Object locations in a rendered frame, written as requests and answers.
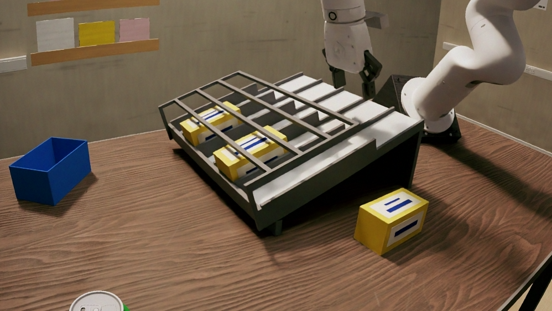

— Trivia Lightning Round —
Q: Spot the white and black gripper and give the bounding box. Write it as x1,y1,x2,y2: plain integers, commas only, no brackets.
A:
322,17,383,101

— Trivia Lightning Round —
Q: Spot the yellow butter carton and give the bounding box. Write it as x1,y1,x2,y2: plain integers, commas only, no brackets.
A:
213,126,289,182
180,101,243,147
353,188,429,256

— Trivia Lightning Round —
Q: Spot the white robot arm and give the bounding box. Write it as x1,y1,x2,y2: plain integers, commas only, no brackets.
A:
321,0,540,133

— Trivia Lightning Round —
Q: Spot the blue open box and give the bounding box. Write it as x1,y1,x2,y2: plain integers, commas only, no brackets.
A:
9,137,91,206

